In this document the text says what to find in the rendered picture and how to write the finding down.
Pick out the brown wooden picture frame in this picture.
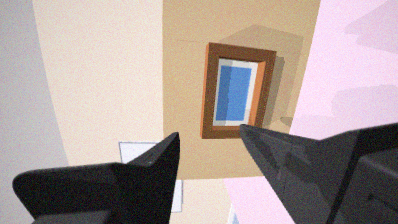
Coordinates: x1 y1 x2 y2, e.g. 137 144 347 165
200 42 276 139

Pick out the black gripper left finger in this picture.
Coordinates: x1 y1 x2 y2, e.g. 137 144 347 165
12 132 180 224

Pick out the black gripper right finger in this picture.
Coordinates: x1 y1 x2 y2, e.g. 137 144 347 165
240 123 398 224

